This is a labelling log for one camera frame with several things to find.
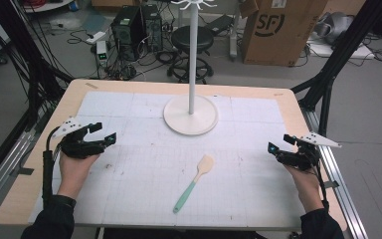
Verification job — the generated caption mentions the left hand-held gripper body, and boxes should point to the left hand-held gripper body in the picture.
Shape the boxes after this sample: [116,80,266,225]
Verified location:
[51,116,109,159]

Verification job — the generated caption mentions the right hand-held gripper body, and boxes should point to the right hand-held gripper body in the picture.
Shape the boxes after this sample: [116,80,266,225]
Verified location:
[276,131,343,172]

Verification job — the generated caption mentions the person's left hand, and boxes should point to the person's left hand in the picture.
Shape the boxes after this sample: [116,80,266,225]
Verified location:
[57,151,100,200]

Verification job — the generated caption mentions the person's right hand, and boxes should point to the person's right hand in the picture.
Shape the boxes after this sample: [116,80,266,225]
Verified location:
[284,164,325,214]

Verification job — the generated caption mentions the white grid mat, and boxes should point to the white grid mat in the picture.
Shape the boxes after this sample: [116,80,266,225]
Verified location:
[27,91,306,231]

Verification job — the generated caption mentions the white device with green light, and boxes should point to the white device with green light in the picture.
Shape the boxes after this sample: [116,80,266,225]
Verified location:
[95,40,109,68]

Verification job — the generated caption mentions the white hook rack stand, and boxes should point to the white hook rack stand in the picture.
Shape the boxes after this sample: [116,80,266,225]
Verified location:
[162,0,220,136]

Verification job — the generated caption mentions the white power strip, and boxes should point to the white power strip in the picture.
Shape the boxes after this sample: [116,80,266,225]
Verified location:
[86,30,107,45]

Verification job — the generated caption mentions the brown cardboard box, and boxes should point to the brown cardboard box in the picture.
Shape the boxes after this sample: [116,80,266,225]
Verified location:
[240,0,329,68]

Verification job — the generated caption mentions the large black computer tower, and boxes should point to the large black computer tower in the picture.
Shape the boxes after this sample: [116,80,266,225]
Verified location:
[110,5,144,63]

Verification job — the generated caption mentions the white flat board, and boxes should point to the white flat board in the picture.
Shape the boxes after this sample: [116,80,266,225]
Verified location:
[307,39,376,61]

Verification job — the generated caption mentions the slim black computer tower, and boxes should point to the slim black computer tower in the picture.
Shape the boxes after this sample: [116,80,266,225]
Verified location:
[141,3,164,53]

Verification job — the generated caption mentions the white metal stand leg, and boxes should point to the white metal stand leg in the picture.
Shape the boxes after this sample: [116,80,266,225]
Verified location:
[228,0,244,62]

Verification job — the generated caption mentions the grey plastic-wrapped object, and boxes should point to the grey plastic-wrapped object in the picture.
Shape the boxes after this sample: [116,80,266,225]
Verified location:
[313,11,355,46]

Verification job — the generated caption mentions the black round stool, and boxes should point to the black round stool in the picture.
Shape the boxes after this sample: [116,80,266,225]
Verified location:
[166,25,215,85]

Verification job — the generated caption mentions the black flat laptop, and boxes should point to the black flat laptop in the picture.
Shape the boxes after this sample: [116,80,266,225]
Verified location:
[204,14,236,37]

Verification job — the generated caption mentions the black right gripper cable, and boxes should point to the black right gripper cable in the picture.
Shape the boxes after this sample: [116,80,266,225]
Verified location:
[313,155,331,213]

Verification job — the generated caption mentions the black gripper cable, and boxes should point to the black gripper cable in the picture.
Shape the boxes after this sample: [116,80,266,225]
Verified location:
[42,125,62,207]
[313,155,331,213]

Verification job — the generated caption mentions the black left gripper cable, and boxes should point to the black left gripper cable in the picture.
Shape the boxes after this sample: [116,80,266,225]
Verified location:
[42,125,62,207]

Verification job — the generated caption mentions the aluminium rail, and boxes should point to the aluminium rail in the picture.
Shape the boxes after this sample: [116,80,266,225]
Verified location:
[0,109,53,220]
[300,108,370,239]

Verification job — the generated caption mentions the black floor cables bundle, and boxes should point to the black floor cables bundle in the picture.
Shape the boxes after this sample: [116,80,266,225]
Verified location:
[67,29,180,82]
[361,34,382,64]

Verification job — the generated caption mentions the wooden spatula with green handle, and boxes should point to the wooden spatula with green handle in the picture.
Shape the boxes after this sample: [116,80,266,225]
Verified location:
[172,153,216,214]

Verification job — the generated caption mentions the black metal stand frame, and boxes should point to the black metal stand frame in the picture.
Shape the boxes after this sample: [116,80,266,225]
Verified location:
[290,0,382,137]
[0,0,75,133]

